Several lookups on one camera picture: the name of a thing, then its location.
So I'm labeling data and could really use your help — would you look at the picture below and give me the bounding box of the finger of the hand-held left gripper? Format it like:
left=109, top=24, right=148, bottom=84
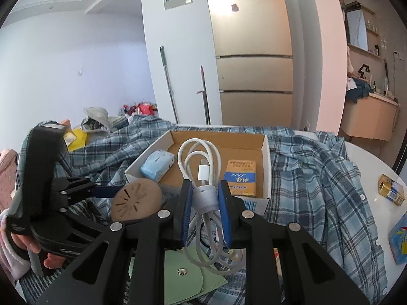
left=54, top=206, right=115, bottom=240
left=51, top=176, right=123, bottom=204

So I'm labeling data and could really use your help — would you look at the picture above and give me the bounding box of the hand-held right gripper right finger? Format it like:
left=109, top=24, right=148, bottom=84
left=218, top=179, right=371, bottom=305

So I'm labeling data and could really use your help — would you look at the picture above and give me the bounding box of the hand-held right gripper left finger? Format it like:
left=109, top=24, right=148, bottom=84
left=35, top=179, right=194, bottom=305

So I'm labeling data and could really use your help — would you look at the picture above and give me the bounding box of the white charging cable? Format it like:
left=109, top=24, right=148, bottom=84
left=176, top=138, right=247, bottom=277

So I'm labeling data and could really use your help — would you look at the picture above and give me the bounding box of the round beige disc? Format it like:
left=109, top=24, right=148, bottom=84
left=110, top=179, right=163, bottom=224

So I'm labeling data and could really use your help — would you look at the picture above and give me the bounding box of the blue and yellow cigarette pack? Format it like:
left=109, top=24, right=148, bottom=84
left=223, top=159, right=257, bottom=197

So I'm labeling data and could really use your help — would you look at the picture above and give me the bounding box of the light blue tissue pack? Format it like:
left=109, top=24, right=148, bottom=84
left=140, top=151, right=175, bottom=183

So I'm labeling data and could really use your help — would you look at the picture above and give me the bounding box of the green snap pouch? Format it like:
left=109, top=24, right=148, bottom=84
left=129, top=249, right=228, bottom=305

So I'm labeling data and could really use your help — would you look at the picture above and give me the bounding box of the white cardboard box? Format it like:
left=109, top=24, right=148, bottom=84
left=125, top=130, right=271, bottom=215

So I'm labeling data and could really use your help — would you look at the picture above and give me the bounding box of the person's left forearm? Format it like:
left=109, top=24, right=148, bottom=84
left=0, top=211, right=31, bottom=289

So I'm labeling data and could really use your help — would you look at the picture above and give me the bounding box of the person's left hand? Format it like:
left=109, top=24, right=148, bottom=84
left=9, top=232, right=66, bottom=269

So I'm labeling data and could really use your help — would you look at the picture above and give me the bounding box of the pink dotted cloth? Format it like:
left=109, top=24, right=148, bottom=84
left=0, top=149, right=18, bottom=210

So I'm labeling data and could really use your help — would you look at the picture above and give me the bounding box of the yellow packet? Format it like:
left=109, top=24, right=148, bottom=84
left=64, top=129, right=87, bottom=152

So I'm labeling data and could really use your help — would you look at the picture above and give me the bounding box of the white plastic bag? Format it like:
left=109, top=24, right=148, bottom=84
left=81, top=106, right=129, bottom=132

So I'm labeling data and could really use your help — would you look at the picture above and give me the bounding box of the blue plaid shirt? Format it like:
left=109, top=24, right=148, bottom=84
left=17, top=116, right=388, bottom=305

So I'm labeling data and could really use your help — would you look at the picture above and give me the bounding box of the pile of red things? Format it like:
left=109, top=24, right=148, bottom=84
left=122, top=102, right=158, bottom=116

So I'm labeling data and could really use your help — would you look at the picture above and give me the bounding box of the gold refrigerator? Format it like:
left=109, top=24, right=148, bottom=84
left=203, top=0, right=295, bottom=126

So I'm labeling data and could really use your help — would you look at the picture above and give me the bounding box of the beige vanity cabinet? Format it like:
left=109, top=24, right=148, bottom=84
left=339, top=92, right=400, bottom=142

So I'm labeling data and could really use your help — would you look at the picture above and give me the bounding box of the blue clothes pile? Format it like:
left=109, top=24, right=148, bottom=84
left=346, top=78, right=374, bottom=104

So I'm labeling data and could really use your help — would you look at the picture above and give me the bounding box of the bathroom mirror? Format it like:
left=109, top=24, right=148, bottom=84
left=345, top=5, right=369, bottom=50

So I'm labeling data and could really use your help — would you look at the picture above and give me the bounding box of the pink-handled broom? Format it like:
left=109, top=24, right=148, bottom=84
left=197, top=66, right=211, bottom=125

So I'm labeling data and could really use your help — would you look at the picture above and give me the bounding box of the beige wall shelf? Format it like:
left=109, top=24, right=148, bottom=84
left=362, top=5, right=382, bottom=58

